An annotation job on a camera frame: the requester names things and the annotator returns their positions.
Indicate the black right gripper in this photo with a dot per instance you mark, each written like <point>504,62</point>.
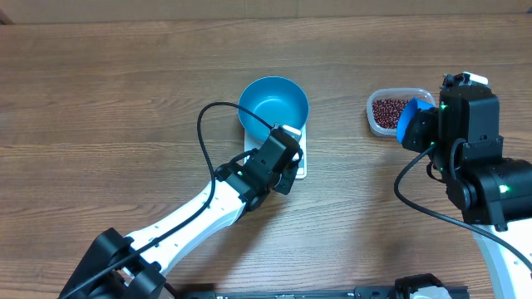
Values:
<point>421,130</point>

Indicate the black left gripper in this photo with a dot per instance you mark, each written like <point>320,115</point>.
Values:
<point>288,184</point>

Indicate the blue plastic measuring scoop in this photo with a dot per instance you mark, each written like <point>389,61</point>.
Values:
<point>408,114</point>

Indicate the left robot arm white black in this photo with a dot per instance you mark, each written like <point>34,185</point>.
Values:
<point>136,265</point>

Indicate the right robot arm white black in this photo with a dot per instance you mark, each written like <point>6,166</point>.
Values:
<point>461,138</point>

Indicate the teal blue bowl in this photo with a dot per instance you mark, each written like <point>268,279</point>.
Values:
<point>275,99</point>

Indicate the red beans in container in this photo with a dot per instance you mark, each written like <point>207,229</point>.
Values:
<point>386,112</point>

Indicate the clear plastic bean container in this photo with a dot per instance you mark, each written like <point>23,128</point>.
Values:
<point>404,93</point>

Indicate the black rail at table edge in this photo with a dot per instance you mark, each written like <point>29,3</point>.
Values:
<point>416,286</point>

